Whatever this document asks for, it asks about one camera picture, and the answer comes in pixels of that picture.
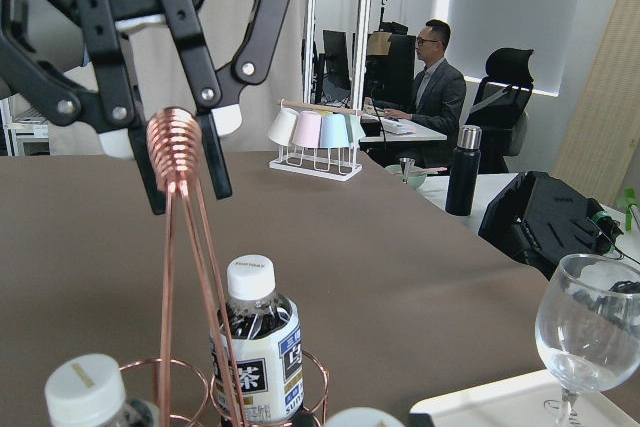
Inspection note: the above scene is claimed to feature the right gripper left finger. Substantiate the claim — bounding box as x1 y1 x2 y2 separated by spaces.
1 0 165 214

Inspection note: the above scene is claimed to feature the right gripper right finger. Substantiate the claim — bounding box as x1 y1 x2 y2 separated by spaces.
160 0 232 199

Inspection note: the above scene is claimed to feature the tea bottle white cap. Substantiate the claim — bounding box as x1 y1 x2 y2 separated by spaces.
226 254 304 424

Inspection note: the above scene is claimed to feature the white cup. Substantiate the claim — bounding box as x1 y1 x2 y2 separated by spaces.
267 107 299 147

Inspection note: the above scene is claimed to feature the pink cup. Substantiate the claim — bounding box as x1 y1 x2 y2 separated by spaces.
293 111 322 148

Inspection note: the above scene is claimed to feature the blue cup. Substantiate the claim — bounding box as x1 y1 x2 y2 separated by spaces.
319 114 349 148

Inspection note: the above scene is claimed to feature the green cup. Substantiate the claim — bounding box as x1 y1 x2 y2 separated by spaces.
345 115 366 144

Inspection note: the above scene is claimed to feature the seated man in suit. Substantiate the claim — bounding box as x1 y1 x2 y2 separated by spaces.
365 19 466 168

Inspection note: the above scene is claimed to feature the green bowl with spoon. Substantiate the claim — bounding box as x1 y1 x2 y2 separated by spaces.
385 164 448 190

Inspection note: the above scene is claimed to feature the black thermos bottle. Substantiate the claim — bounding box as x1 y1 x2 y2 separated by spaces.
445 125 482 216

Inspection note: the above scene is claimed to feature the black office chair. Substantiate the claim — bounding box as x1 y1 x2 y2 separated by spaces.
466 47 534 174

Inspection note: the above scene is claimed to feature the clear wine glass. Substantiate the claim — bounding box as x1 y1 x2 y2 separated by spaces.
535 253 639 426

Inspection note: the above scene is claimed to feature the white rabbit serving tray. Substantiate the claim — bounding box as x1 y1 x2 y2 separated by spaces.
409 370 638 426

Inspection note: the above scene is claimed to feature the copper wire bottle basket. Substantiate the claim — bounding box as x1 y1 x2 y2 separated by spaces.
114 105 331 427

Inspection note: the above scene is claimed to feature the white wire cup rack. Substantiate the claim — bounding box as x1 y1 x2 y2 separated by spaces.
267 99 365 182

